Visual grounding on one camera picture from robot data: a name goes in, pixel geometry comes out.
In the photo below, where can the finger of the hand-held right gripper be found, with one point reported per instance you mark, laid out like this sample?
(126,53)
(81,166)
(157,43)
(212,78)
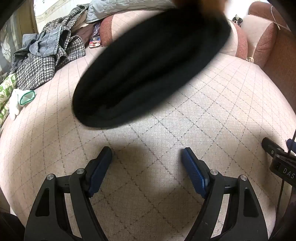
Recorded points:
(292,144)
(271,147)

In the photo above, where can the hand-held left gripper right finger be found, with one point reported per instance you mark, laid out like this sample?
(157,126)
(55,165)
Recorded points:
(193,170)

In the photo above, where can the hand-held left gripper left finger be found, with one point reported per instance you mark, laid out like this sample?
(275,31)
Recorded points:
(101,166)

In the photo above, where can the black pants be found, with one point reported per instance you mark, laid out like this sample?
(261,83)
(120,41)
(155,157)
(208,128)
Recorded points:
(148,69)

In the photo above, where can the pink checked sofa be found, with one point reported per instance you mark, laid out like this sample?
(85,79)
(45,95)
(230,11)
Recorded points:
(208,111)

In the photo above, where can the brown and pink armchair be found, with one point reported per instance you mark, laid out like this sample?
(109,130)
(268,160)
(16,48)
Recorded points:
(272,46)

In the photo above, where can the white sock with green rim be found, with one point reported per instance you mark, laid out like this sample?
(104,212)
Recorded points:
(17,102)

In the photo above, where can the houndstooth coat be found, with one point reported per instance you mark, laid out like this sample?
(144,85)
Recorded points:
(39,69)

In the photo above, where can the green patterned cloth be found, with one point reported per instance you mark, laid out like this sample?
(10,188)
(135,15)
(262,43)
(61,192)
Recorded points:
(5,95)

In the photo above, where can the black key bundle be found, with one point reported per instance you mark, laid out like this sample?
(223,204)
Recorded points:
(237,19)

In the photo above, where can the blue denim garment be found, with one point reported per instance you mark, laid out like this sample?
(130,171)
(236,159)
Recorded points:
(44,44)

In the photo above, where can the patterned glass door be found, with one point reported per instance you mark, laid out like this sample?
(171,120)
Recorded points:
(13,34)

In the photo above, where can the grey quilted blanket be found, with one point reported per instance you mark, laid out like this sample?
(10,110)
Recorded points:
(108,8)

